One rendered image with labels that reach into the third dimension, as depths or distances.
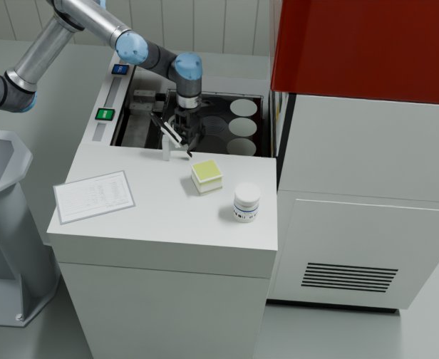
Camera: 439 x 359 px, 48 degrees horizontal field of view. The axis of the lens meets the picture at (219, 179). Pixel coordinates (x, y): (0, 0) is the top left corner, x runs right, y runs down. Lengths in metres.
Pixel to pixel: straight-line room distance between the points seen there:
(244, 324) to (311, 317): 0.69
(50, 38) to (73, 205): 0.59
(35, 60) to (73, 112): 1.52
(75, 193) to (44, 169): 1.49
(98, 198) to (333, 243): 0.91
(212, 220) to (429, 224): 0.85
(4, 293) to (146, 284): 1.08
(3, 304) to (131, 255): 1.15
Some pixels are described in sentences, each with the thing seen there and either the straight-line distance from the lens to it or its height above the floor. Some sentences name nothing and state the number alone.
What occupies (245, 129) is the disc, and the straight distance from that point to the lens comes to 1.74.
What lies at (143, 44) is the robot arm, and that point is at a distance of 1.36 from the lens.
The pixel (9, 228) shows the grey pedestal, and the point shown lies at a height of 0.53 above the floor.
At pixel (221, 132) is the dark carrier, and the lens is 1.72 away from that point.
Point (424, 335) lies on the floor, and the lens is 2.48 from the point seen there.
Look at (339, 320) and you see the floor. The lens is 2.38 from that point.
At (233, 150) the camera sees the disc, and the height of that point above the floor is 0.90.
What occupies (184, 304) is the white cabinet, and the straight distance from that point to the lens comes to 1.62.
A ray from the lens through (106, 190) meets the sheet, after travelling 1.46.
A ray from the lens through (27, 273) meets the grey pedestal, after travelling 2.27.
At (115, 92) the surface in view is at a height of 0.96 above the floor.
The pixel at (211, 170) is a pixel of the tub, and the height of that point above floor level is 1.03.
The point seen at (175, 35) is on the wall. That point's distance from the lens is 3.70.
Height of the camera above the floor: 2.05
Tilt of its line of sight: 48 degrees down
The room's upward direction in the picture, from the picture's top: 3 degrees clockwise
